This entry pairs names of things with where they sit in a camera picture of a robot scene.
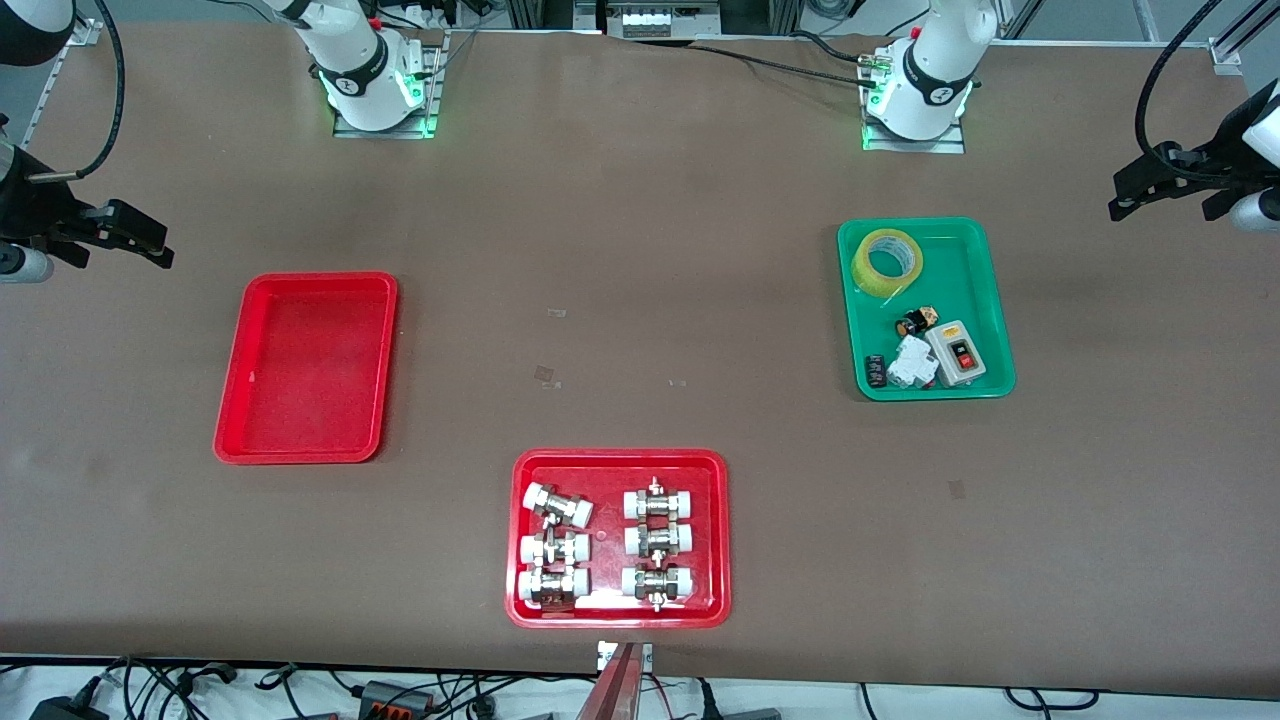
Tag yellow tape roll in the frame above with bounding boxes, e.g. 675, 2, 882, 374
851, 228, 924, 299

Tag empty red plastic tray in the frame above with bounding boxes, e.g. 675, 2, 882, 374
213, 272, 399, 466

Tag green plastic tray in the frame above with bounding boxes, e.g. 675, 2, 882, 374
836, 217, 1017, 402

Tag red tray holding valves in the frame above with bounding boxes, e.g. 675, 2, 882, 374
505, 448, 732, 630

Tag white circuit breaker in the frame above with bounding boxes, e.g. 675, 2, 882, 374
886, 336, 939, 390

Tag black power adapter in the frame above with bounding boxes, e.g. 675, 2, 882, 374
30, 695, 111, 720

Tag brass valve white end caps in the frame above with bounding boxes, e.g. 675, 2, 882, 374
517, 567, 591, 611
519, 530, 591, 567
523, 483, 594, 528
623, 478, 696, 521
621, 565, 695, 613
624, 522, 694, 559

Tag grey box orange connectors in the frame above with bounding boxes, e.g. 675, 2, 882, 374
358, 680, 433, 717

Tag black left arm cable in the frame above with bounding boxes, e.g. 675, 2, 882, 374
1134, 0, 1246, 187

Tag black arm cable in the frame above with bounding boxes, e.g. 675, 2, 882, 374
25, 0, 126, 183
1134, 0, 1246, 187

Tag aluminium table edge rail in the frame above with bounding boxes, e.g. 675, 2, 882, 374
1208, 0, 1280, 76
18, 18, 103, 151

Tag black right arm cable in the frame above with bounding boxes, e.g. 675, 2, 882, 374
25, 0, 126, 183

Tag grey switch box red button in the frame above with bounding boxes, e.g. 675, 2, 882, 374
924, 320, 989, 388

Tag aluminium background frame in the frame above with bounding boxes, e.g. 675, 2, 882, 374
505, 0, 801, 39

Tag black cable on table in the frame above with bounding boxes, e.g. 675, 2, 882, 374
690, 32, 889, 79

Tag black floor cable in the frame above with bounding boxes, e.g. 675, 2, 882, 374
100, 655, 241, 720
1005, 686, 1101, 713

